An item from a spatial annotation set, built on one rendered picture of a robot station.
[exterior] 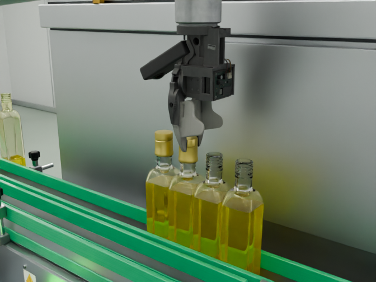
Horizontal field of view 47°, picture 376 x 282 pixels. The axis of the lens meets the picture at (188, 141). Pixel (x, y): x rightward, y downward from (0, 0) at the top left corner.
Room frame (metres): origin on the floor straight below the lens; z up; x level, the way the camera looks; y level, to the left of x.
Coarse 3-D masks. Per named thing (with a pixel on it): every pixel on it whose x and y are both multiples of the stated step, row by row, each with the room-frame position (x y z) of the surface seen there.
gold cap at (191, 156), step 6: (192, 138) 0.74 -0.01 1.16; (192, 144) 0.73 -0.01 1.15; (180, 150) 0.74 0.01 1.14; (186, 150) 0.73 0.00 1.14; (192, 150) 0.73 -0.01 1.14; (180, 156) 0.74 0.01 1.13; (186, 156) 0.73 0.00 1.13; (192, 156) 0.73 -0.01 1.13; (186, 162) 0.73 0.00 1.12; (192, 162) 0.73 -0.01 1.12
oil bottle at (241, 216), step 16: (240, 192) 0.66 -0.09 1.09; (256, 192) 0.67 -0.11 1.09; (224, 208) 0.66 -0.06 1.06; (240, 208) 0.65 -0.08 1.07; (256, 208) 0.66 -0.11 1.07; (224, 224) 0.66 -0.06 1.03; (240, 224) 0.65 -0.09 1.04; (256, 224) 0.66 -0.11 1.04; (224, 240) 0.66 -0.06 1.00; (240, 240) 0.64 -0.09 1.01; (256, 240) 0.66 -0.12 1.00; (224, 256) 0.66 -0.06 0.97; (240, 256) 0.64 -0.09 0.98; (256, 256) 0.66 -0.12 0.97; (256, 272) 0.67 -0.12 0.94
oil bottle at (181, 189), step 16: (176, 176) 0.74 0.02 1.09; (192, 176) 0.73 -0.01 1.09; (176, 192) 0.73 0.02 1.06; (192, 192) 0.71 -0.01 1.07; (176, 208) 0.73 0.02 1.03; (192, 208) 0.71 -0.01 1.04; (176, 224) 0.73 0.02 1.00; (192, 224) 0.71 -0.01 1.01; (176, 240) 0.73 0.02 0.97; (192, 240) 0.71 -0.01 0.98
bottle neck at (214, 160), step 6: (210, 156) 0.70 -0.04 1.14; (216, 156) 0.70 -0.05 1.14; (222, 156) 0.70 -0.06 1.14; (210, 162) 0.70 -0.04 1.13; (216, 162) 0.70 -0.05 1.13; (222, 162) 0.71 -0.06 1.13; (210, 168) 0.70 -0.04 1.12; (216, 168) 0.70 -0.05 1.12; (222, 168) 0.71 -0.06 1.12; (210, 174) 0.70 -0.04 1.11; (216, 174) 0.70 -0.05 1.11; (210, 180) 0.70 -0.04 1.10; (216, 180) 0.70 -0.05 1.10; (222, 180) 0.71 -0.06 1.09
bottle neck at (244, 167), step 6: (240, 162) 0.67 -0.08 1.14; (246, 162) 0.68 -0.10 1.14; (252, 162) 0.67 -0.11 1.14; (240, 168) 0.66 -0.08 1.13; (246, 168) 0.66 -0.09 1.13; (252, 168) 0.67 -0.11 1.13; (240, 174) 0.66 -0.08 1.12; (246, 174) 0.66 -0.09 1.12; (240, 180) 0.66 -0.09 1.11; (246, 180) 0.66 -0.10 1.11; (234, 186) 0.67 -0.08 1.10; (240, 186) 0.66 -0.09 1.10; (246, 186) 0.66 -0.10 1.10
